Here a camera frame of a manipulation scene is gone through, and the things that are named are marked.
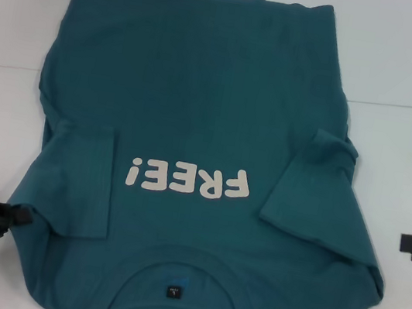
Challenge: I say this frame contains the teal T-shirt with FREE print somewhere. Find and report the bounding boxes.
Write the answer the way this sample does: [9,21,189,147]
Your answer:
[0,0,412,309]

